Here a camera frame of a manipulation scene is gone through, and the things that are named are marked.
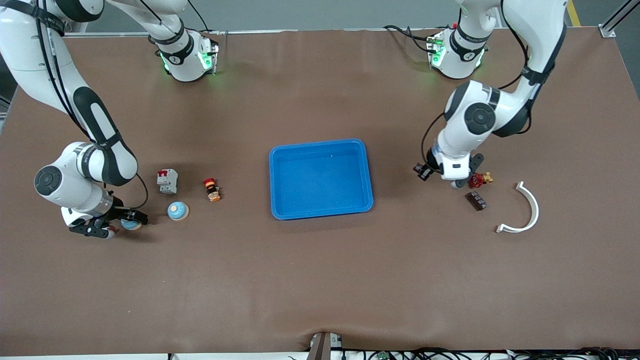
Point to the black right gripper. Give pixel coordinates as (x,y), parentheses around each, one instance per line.
(118,210)

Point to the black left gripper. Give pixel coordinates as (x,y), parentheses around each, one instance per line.
(429,166)

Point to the blue bell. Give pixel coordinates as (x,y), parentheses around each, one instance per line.
(131,226)
(177,211)

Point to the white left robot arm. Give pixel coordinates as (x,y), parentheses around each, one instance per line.
(475,120)

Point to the blue plastic tray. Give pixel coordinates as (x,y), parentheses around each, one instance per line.
(320,180)

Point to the white red circuit breaker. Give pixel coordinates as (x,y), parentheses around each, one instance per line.
(167,181)

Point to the brown table mat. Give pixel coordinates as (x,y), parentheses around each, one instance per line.
(320,280)

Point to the metal table clamp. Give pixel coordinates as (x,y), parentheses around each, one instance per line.
(322,347)

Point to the red push button switch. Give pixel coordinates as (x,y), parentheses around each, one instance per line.
(111,232)

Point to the white curved plastic bracket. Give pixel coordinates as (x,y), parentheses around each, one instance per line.
(535,207)

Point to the aluminium frame profile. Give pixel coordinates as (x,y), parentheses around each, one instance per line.
(607,31)

